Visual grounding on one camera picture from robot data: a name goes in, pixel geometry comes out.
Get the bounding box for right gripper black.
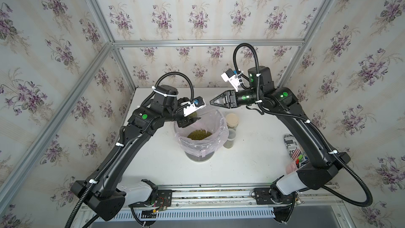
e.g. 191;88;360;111
211;89;265;110

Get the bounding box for clear jar with mung beans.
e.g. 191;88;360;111
188;111;200;120

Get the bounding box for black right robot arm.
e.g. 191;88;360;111
210;66;350;195

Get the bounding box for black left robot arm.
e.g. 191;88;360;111
65;84;206;228

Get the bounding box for mung beans in bin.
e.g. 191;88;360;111
187;129;212;140

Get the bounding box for mesh bin with plastic bag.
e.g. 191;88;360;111
173;105;229;163

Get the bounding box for jar with beige lid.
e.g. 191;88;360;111
225;113;239;130

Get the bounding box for open clear jar middle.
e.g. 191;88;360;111
223;128;236;149

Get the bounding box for pink pen holder cup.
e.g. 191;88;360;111
286;160;300;175

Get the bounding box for pens in holder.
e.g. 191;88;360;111
295;154;309;169

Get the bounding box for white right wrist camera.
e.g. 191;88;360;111
221;69;243;92

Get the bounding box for aluminium frame crossbar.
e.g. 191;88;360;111
112;39;305;48

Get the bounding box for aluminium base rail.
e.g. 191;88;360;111
75;183;342;222

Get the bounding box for aluminium frame post left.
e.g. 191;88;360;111
86;0;136;92

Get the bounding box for aluminium frame post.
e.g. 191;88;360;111
86;0;136;92
277;0;335;87

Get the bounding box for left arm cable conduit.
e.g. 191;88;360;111
64;71;195;228

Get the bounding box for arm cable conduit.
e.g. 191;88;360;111
64;71;195;228
233;43;373;208

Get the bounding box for aluminium frame post right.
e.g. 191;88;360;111
277;0;335;87

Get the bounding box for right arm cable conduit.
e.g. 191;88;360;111
233;43;373;208

